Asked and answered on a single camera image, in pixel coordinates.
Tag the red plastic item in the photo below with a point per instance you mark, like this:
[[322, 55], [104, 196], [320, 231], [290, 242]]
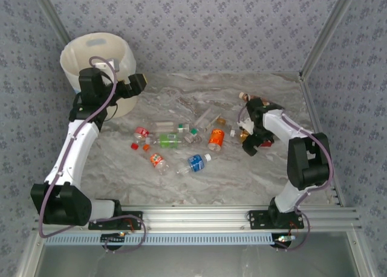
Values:
[[267, 144]]

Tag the brown Nescafe coffee bottle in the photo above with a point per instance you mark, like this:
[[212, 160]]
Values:
[[242, 95]]

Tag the orange NFC juice bottle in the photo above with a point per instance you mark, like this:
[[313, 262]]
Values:
[[216, 138]]

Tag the clear bottle brown cap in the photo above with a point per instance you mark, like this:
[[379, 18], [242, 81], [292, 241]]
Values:
[[220, 121]]

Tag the clear bottle red label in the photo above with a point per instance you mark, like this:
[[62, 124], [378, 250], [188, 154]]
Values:
[[141, 132]]

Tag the clear plastic bottle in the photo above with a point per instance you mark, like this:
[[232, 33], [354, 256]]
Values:
[[164, 126], [203, 117]]

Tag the clear bottle blue label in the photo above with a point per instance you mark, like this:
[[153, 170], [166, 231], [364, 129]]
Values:
[[196, 163]]

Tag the small clear bottle green cap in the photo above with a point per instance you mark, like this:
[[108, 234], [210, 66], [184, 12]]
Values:
[[182, 127], [193, 135]]

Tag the red bottle cap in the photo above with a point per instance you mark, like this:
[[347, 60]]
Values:
[[134, 146]]

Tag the clear bottle green label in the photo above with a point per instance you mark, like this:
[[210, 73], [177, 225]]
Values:
[[169, 140]]

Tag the orange bottle cap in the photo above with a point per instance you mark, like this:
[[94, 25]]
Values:
[[146, 147]]

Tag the clear bottle orange label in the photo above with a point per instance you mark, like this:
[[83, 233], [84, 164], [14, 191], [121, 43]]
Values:
[[156, 160]]

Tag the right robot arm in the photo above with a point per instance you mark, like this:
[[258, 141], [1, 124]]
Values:
[[308, 162]]

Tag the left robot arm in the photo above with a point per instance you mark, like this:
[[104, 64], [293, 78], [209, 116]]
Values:
[[75, 156]]

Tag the cream waste bin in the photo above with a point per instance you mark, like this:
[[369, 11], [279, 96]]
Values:
[[128, 107]]

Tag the small electronics board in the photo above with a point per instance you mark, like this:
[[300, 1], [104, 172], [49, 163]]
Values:
[[113, 238], [282, 239]]

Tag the grey metal panel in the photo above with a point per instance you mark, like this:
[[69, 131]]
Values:
[[196, 262]]

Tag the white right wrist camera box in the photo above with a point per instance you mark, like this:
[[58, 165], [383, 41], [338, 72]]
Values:
[[245, 125]]

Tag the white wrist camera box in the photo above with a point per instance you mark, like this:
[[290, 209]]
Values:
[[110, 64], [245, 125]]

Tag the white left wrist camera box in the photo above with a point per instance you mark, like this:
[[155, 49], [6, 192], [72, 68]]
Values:
[[110, 64]]

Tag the aluminium side rail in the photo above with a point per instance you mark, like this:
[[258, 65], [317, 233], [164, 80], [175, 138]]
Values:
[[311, 107]]

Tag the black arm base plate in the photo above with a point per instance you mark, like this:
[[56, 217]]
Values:
[[124, 226], [257, 224]]

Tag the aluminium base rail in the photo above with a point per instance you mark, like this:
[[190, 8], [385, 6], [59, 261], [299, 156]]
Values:
[[196, 216]]

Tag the aluminium frame corner post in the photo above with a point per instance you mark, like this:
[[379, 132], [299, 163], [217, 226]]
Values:
[[327, 32]]

